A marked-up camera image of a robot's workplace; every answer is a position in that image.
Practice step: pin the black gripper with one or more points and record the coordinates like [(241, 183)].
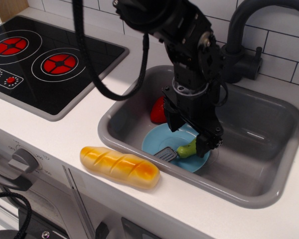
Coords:
[(197, 110)]

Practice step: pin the green handled grey spatula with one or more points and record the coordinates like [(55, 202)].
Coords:
[(168, 154)]

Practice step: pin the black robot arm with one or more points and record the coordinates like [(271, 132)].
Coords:
[(197, 64)]

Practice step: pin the blue plastic plate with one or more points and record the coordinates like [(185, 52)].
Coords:
[(161, 137)]

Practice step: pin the grey sink basin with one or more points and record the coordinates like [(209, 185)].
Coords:
[(250, 168)]

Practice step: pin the red toy strawberry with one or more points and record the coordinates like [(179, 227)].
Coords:
[(157, 114)]

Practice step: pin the toy bread loaf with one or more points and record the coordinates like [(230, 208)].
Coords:
[(124, 168)]

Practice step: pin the dark grey faucet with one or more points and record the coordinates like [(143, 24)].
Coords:
[(239, 64)]

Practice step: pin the grey oven knob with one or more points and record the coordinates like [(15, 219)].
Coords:
[(23, 161)]

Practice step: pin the black toy stove top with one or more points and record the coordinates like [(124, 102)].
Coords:
[(41, 68)]

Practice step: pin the wooden side panel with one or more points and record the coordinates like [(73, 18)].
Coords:
[(11, 8)]

